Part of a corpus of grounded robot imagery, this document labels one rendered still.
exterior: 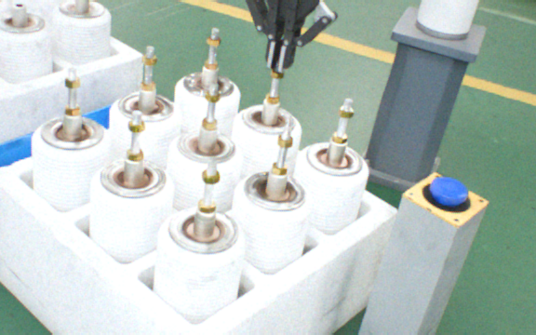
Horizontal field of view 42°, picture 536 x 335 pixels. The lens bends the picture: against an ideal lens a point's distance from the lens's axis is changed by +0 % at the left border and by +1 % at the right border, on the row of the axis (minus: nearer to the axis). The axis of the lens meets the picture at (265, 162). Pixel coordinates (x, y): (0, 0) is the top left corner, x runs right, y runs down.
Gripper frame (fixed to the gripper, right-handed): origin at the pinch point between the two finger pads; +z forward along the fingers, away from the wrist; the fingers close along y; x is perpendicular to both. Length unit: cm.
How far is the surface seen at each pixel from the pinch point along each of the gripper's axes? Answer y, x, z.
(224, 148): -0.4, -10.6, 9.8
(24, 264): -17.2, -28.7, 26.9
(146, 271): 1.3, -27.7, 17.6
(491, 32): 4, 135, 36
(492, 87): 15, 96, 35
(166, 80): -45, 38, 35
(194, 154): -2.4, -14.5, 9.7
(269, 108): 0.3, -1.0, 7.5
